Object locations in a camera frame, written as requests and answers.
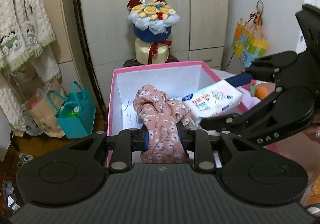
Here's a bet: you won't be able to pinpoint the pink floral cloth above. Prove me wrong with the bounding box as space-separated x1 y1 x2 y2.
132 84 193 163

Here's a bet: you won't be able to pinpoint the colourful gift bag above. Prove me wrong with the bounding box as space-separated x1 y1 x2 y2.
231 1 269 67

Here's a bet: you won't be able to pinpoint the printed paper sheet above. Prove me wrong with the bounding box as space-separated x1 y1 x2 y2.
122 99 143 130

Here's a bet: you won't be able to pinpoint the white blue tissue packet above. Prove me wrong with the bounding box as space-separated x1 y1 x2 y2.
181 80 244 125

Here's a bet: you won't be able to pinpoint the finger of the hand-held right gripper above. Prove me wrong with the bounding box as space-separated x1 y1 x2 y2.
200 89 284 136
225 51 299 92

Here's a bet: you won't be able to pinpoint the dark bag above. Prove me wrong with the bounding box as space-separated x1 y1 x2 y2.
1 181 20 211

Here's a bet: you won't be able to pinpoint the person's right hand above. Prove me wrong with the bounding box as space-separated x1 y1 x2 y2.
306 117 320 151

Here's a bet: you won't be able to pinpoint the pink striped bed sheet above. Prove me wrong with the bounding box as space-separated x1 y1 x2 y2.
215 69 320 204

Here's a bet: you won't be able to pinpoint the pink cardboard box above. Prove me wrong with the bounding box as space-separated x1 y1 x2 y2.
105 60 282 169

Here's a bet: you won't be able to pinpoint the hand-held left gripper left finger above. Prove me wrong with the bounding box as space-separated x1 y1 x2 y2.
67 128 149 173

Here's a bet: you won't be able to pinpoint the fluffy white green pajama jacket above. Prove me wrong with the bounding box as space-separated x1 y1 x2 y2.
0 0 57 72

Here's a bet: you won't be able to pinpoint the pair of shoes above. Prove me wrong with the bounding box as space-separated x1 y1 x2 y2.
17 153 35 165

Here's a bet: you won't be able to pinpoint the yellow flower bouquet blue wrap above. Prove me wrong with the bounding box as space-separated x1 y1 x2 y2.
126 0 181 42

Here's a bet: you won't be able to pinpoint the orange ball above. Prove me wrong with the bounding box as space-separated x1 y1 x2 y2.
255 86 269 100

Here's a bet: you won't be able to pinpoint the cream round box red ribbon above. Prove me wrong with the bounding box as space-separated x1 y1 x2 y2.
134 38 170 65

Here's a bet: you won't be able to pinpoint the teal shopping bag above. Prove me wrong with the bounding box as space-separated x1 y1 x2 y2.
46 81 96 139

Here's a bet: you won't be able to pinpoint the beige wardrobe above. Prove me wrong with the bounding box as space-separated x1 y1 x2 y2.
56 0 229 115

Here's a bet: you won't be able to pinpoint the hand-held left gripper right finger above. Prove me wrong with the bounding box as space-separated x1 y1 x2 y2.
176 124 250 173

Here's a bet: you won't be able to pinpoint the brown paper bag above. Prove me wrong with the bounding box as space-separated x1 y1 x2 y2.
26 82 67 138

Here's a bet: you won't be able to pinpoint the fluffy white pajama pants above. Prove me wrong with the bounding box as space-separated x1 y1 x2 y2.
0 47 62 130

